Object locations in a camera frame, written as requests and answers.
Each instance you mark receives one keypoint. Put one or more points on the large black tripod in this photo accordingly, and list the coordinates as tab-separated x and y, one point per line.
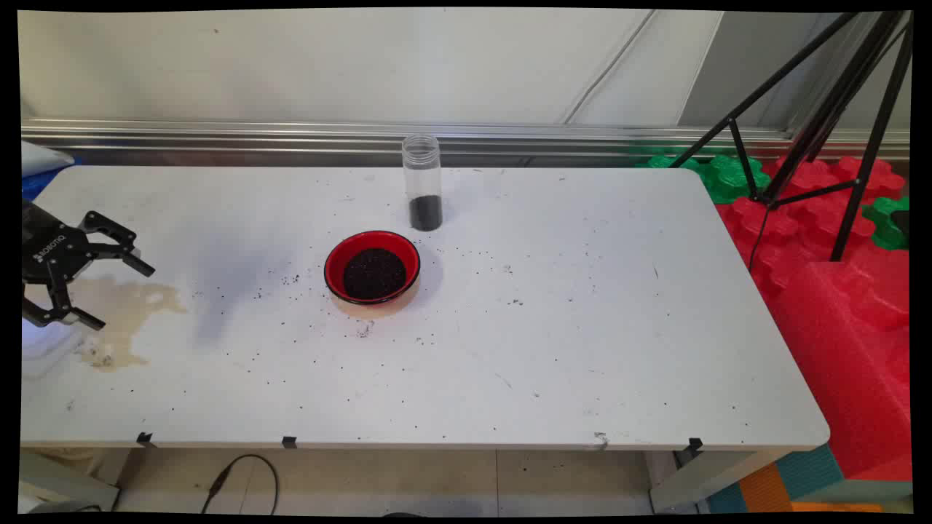
870	145

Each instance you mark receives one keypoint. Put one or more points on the aluminium rail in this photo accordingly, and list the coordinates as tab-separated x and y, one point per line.
218	135

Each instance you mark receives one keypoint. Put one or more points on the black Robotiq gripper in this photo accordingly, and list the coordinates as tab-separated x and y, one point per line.
45	244

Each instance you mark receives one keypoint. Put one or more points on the red bowl with black rim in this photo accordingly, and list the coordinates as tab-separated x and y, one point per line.
336	266

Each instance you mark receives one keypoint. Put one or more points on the white table leg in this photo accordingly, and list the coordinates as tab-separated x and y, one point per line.
69	482
706	477

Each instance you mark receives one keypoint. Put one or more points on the black seeds pile in bowl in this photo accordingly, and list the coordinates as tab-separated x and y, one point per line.
374	274

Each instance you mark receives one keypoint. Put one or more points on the white wall conduit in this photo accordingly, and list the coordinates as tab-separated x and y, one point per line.
608	69

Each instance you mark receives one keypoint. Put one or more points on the orange foam mat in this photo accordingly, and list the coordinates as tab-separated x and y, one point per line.
764	489

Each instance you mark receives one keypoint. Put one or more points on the red and green cloth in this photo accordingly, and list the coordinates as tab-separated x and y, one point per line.
794	218

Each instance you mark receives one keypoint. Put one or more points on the green foam puzzle tile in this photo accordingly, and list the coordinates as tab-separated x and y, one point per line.
885	222
728	178

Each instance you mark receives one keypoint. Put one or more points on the clear plastic jar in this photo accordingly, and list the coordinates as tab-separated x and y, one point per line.
421	164

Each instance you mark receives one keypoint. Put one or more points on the white plastic sheet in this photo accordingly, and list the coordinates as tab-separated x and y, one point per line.
40	156

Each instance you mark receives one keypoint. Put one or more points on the teal foam mat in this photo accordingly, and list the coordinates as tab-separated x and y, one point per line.
812	469

